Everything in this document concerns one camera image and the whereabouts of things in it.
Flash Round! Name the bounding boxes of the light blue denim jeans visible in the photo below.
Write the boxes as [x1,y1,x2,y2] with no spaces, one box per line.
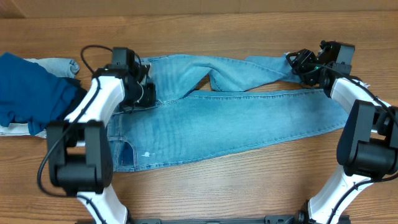
[108,55,348,172]

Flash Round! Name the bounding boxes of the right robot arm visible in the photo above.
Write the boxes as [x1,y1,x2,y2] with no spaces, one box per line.
[280,40,397,224]

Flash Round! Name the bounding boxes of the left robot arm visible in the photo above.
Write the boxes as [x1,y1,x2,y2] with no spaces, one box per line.
[37,47,156,223]

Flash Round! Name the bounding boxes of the black garment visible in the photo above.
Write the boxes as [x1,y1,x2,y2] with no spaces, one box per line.
[60,77,87,120]

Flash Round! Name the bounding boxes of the light grey folded garment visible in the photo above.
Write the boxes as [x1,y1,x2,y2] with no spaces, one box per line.
[25,58,80,78]

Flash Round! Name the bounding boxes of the dark blue shirt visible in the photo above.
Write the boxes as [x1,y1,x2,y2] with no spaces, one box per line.
[1,52,77,138]

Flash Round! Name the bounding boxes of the white garment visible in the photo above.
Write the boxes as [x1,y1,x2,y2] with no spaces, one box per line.
[0,123,31,136]

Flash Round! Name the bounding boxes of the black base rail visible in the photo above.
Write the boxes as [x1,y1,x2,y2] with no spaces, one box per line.
[132,215,294,224]

